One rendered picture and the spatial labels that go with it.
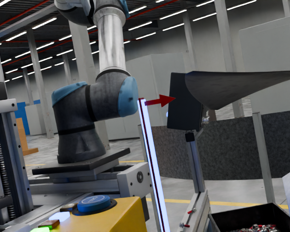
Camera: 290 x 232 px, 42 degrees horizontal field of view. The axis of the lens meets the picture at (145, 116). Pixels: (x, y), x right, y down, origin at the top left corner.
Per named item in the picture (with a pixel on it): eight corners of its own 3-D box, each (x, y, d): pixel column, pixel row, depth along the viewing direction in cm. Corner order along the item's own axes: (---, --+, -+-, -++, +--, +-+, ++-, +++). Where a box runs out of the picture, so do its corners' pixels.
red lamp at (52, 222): (53, 229, 41) (51, 224, 41) (38, 231, 41) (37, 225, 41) (60, 223, 42) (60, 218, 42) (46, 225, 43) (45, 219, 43)
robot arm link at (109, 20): (96, 129, 120) (92, 10, 150) (143, 121, 119) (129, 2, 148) (85, 109, 110) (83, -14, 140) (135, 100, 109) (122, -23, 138)
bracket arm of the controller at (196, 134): (195, 141, 120) (193, 131, 119) (185, 142, 120) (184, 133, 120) (203, 130, 142) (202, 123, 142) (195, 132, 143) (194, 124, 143)
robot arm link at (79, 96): (63, 128, 126) (55, 88, 125) (102, 121, 125) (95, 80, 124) (51, 132, 114) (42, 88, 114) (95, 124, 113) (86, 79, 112)
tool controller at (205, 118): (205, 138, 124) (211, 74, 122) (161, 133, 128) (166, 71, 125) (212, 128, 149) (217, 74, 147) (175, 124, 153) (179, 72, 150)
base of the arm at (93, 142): (47, 165, 117) (41, 133, 117) (78, 154, 130) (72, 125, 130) (86, 161, 110) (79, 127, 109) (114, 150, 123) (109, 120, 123)
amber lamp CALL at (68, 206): (72, 211, 46) (72, 207, 46) (60, 213, 47) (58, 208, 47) (79, 207, 48) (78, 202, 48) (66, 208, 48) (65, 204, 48)
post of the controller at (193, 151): (204, 192, 121) (193, 131, 120) (195, 193, 121) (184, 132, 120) (205, 189, 123) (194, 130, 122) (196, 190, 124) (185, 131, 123)
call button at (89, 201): (104, 216, 44) (101, 201, 44) (73, 219, 45) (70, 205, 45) (116, 205, 48) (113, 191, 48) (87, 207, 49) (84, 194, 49)
